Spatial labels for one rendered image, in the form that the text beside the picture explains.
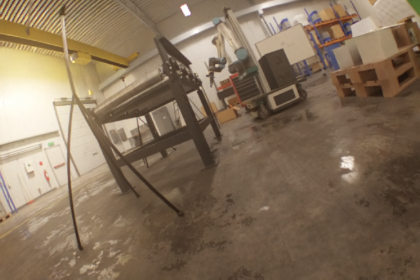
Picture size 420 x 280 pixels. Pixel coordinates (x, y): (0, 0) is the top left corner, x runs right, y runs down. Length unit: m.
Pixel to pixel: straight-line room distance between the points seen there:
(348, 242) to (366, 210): 0.12
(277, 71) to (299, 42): 3.82
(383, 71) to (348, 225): 1.20
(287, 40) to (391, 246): 6.14
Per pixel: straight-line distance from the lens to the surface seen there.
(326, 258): 0.49
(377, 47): 1.57
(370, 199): 0.62
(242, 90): 3.96
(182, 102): 1.34
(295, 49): 6.23
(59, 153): 10.95
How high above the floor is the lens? 0.42
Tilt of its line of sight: 4 degrees down
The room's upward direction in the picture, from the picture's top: 23 degrees counter-clockwise
